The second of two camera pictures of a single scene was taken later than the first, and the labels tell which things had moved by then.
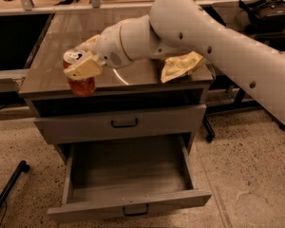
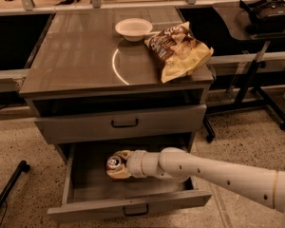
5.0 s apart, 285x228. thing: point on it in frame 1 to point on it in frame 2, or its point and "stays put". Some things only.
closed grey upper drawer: [146, 123] stays put
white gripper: [108, 47] to [135, 163]
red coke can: [84, 86] to [113, 162]
